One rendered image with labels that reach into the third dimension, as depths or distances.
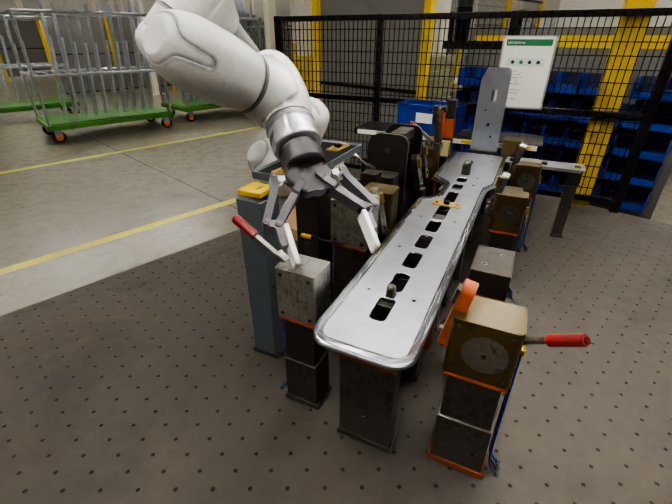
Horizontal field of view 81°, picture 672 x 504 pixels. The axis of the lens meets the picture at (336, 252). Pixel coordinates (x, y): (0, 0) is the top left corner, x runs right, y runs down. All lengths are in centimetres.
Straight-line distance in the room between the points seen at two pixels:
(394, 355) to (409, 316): 11
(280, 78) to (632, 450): 101
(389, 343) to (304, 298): 19
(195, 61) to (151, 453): 75
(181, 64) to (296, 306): 46
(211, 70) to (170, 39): 6
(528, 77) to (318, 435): 180
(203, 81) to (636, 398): 114
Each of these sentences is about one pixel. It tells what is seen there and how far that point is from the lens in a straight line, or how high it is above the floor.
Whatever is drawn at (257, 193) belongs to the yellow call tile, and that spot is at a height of 116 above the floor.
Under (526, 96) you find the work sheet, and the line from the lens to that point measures 218.
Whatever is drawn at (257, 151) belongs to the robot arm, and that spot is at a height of 107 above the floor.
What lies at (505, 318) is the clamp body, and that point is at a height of 106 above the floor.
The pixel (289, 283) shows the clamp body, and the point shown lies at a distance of 76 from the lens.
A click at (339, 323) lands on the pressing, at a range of 71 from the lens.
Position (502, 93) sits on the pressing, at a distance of 190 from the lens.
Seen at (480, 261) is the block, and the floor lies 103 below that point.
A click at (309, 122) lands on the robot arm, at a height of 132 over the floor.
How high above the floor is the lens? 145
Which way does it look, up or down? 29 degrees down
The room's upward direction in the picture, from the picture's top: straight up
